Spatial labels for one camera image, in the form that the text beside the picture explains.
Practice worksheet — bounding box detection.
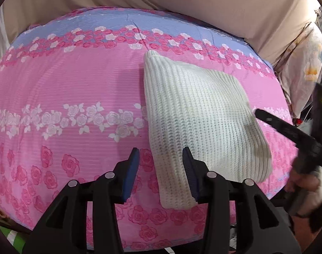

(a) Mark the person's right hand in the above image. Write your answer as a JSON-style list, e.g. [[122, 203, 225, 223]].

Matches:
[[286, 168, 320, 194]]

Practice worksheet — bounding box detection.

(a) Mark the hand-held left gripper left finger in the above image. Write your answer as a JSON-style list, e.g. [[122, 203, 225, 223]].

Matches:
[[25, 147, 140, 254]]

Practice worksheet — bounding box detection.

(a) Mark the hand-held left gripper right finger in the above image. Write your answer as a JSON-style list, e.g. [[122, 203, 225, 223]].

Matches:
[[182, 146, 302, 254]]

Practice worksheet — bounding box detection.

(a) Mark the green plastic object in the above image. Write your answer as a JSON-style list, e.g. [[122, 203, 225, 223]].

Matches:
[[0, 224, 28, 254]]

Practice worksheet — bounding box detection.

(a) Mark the white red black knit sweater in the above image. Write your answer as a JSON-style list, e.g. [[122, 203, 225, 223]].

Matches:
[[143, 50, 273, 210]]

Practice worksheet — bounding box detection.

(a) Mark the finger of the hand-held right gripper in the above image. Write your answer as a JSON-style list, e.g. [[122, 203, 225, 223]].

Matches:
[[254, 108, 322, 152]]

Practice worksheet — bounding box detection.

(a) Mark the pink floral bed sheet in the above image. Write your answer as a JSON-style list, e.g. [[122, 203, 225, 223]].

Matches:
[[0, 7, 300, 253]]

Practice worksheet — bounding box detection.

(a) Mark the person's right forearm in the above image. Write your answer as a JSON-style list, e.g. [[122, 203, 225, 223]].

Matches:
[[292, 168, 322, 219]]

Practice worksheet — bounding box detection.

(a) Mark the white yellow flower printed cloth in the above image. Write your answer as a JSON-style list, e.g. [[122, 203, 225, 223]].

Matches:
[[278, 22, 322, 120]]

